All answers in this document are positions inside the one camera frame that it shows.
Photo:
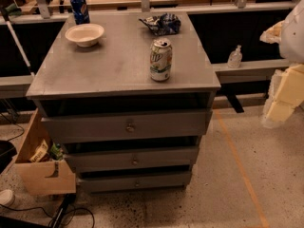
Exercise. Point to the white paper bowl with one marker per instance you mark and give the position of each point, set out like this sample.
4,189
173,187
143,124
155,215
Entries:
85,35

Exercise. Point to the clear hand sanitizer bottle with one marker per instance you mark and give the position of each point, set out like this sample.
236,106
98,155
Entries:
235,57

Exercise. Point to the brown cardboard box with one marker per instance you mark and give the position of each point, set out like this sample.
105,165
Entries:
40,174

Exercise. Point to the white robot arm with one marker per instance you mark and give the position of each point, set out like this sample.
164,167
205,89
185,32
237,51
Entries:
291,46

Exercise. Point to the white green 7up can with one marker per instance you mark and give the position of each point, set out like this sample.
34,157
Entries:
160,59

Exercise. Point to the grey drawer cabinet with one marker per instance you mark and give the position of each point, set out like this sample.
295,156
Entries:
120,129

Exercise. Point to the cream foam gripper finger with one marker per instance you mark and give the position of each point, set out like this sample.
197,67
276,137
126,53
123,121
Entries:
286,93
273,34

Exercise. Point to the white cup on floor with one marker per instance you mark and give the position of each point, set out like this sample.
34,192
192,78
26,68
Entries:
7,197

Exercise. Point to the crumpled blue chip bag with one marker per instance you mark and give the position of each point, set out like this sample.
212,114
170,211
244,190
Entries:
166,24

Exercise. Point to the blue pepsi can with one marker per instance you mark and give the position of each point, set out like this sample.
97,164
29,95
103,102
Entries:
80,11

